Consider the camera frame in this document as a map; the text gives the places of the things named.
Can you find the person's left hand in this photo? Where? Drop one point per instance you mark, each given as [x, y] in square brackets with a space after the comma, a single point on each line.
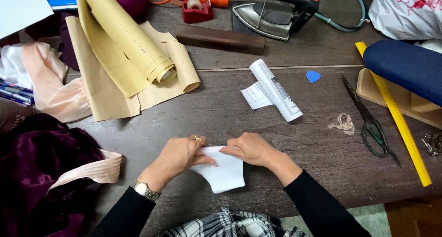
[172, 159]

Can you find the person's right hand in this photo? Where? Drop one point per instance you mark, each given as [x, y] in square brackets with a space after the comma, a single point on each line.
[253, 150]

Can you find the person's right fingers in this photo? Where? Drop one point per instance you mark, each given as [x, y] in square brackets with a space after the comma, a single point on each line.
[232, 148]

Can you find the white fabric piece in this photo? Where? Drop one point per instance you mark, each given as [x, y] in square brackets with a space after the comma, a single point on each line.
[222, 173]

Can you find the small white paper note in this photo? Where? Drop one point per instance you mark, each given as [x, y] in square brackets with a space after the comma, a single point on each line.
[255, 96]

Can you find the rolled white printed paper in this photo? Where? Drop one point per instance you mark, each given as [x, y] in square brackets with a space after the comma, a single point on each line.
[275, 90]

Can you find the black white plaid garment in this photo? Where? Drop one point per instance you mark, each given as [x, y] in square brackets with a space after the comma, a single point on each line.
[231, 225]

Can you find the silver wristwatch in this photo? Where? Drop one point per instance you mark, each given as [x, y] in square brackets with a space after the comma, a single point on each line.
[145, 189]

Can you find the blue tailor's chalk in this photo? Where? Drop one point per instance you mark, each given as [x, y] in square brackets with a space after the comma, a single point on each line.
[313, 76]

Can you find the dark wooden block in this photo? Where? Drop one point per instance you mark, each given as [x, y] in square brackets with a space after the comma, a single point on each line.
[220, 39]

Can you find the beige thread tangle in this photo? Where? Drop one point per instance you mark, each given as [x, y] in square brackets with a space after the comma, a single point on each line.
[343, 124]

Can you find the flat brown pattern paper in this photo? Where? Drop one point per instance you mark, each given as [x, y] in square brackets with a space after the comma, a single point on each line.
[117, 78]

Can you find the black scissors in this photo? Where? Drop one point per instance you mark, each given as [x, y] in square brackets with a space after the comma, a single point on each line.
[371, 123]

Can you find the peach ribbed band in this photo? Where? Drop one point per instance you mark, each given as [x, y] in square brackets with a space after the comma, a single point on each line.
[91, 170]

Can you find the steam iron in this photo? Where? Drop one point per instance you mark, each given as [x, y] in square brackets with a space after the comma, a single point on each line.
[276, 12]

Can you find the red tape dispenser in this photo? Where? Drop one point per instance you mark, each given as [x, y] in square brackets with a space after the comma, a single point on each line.
[196, 9]

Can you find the rolled brown pattern paper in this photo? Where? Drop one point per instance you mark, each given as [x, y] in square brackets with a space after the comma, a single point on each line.
[133, 36]

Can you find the yellow ruler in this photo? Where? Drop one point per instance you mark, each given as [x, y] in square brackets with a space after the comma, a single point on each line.
[397, 116]

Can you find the magenta cushion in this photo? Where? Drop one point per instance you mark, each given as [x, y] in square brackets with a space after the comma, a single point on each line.
[129, 0]

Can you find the navy sleeve ironing board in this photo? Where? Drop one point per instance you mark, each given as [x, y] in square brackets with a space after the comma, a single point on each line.
[404, 74]

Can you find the peach satin fabric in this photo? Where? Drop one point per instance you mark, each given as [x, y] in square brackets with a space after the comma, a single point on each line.
[51, 81]

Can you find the dark purple fabric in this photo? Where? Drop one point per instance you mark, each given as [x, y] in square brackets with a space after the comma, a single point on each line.
[67, 45]

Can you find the purple velvet fabric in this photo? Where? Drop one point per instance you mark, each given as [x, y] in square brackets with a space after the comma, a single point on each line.
[38, 174]

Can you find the metal clips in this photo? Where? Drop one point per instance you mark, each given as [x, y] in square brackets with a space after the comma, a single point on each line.
[432, 144]

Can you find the white plastic bag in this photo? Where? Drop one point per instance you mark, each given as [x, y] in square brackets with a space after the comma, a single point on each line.
[405, 12]

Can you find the bundle of pens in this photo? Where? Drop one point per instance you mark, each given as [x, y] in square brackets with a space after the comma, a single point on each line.
[15, 92]

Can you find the white satin fabric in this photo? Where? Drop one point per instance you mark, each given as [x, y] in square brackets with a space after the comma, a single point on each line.
[13, 66]

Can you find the white paper sheet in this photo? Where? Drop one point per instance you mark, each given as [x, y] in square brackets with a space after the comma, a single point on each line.
[20, 7]

